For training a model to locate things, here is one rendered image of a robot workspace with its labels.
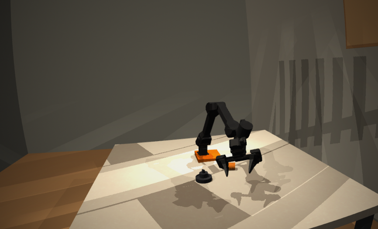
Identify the orange knob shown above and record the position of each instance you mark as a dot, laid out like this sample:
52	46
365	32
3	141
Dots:
231	166

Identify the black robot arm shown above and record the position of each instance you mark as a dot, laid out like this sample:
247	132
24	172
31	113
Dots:
240	131

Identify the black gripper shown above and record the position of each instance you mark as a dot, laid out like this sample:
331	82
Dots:
238	155

